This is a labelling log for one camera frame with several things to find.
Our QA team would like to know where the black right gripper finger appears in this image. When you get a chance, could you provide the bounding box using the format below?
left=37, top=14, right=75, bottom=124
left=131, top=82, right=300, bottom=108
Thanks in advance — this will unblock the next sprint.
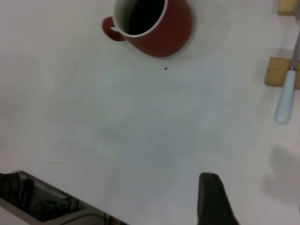
left=196, top=172, right=241, bottom=225

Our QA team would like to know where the spoon with pale blue handle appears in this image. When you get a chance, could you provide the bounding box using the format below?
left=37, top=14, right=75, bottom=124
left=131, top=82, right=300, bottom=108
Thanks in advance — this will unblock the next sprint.
left=275, top=2, right=300, bottom=125

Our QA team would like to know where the red ceramic mug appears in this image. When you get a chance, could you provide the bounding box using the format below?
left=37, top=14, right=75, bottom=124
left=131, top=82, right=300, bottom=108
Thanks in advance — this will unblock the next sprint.
left=101, top=0, right=195, bottom=59

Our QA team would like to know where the arched wooden block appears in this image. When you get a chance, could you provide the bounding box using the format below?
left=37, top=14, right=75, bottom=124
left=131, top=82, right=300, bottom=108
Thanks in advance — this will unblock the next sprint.
left=264, top=57, right=300, bottom=90

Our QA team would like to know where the black equipment box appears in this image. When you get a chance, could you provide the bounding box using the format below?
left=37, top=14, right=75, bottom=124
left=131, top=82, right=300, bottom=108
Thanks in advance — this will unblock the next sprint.
left=0, top=170, right=107, bottom=225

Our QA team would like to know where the flat wooden block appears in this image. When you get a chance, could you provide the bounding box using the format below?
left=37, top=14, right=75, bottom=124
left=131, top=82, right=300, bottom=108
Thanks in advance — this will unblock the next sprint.
left=277, top=0, right=299, bottom=16

